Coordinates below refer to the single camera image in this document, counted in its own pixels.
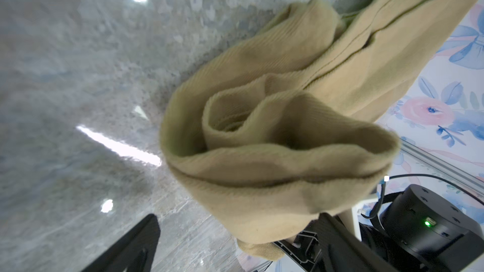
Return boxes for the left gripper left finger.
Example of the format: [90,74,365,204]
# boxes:
[83,214,160,272]

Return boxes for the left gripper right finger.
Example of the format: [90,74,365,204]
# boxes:
[317,214,396,272]

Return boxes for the right aluminium corner post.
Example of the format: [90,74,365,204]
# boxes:
[401,140,483,195]

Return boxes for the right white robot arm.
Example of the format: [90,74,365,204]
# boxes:
[360,185,483,271]

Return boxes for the khaki long pants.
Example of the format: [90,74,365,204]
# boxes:
[160,0,478,261]

